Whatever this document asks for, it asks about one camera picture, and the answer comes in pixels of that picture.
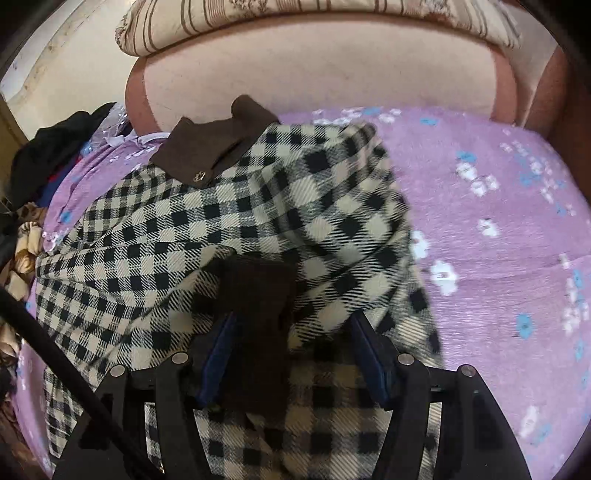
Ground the blue cloth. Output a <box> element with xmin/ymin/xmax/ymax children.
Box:
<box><xmin>34</xmin><ymin>185</ymin><xmax>68</xmax><ymax>208</ymax></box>

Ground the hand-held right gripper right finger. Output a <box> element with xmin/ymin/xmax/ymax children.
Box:
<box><xmin>348</xmin><ymin>311</ymin><xmax>541</xmax><ymax>480</ymax></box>

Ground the red cloth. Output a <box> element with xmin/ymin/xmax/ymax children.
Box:
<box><xmin>44</xmin><ymin>168</ymin><xmax>75</xmax><ymax>188</ymax></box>

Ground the brown pink sofa armrest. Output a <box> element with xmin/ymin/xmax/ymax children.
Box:
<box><xmin>517</xmin><ymin>46</ymin><xmax>571</xmax><ymax>139</ymax></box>

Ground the pile of black clothes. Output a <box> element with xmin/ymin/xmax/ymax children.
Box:
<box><xmin>11</xmin><ymin>102</ymin><xmax>116</xmax><ymax>204</ymax></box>

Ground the black and cream checked coat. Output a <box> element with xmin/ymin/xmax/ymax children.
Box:
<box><xmin>34</xmin><ymin>95</ymin><xmax>446</xmax><ymax>480</ymax></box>

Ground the striped floral pillow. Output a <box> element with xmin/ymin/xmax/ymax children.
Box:
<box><xmin>115</xmin><ymin>0</ymin><xmax>522</xmax><ymax>58</ymax></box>

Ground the pink sofa backrest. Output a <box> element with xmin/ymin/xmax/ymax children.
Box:
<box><xmin>124</xmin><ymin>11</ymin><xmax>518</xmax><ymax>134</ymax></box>

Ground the purple floral bedsheet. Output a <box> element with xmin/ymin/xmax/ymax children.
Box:
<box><xmin>9</xmin><ymin>104</ymin><xmax>591</xmax><ymax>480</ymax></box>

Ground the brown gold patterned cloth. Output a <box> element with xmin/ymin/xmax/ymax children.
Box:
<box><xmin>0</xmin><ymin>203</ymin><xmax>47</xmax><ymax>301</ymax></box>

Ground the black cable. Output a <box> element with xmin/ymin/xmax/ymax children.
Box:
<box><xmin>0</xmin><ymin>284</ymin><xmax>160</xmax><ymax>480</ymax></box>

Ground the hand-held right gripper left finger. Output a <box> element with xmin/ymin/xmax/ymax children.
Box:
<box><xmin>53</xmin><ymin>311</ymin><xmax>241</xmax><ymax>480</ymax></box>

